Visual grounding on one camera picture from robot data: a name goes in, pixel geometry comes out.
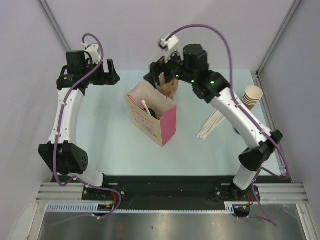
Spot left aluminium frame post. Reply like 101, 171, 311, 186
37, 0, 71, 52

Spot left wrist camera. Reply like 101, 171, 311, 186
81, 42, 102, 64

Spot brown pulp cup carrier stack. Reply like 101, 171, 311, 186
157, 73, 179, 100

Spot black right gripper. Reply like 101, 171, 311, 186
144, 46, 197, 89

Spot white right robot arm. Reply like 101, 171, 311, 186
144, 44, 283, 201

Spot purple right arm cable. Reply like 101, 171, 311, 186
165, 24, 292, 227

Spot white slotted cable duct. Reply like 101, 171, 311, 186
46, 203, 235, 214

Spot right aluminium frame post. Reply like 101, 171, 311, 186
256, 0, 302, 76

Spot stack of brown paper cups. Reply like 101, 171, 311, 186
242, 85, 264, 110

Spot pile of white wrapped straws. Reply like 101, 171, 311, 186
197, 109, 225, 140

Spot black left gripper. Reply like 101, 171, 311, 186
82, 59, 119, 86

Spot aluminium frame post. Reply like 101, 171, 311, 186
37, 0, 71, 52
256, 0, 302, 76

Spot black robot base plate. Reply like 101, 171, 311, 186
49, 174, 293, 211

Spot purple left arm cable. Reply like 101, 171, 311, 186
49, 33, 122, 226

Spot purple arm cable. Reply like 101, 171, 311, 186
165, 24, 292, 227
49, 33, 122, 226

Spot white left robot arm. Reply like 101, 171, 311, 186
38, 44, 120, 200

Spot pink kraft paper bag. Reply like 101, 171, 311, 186
125, 81, 177, 147

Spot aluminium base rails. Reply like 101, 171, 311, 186
36, 183, 309, 204

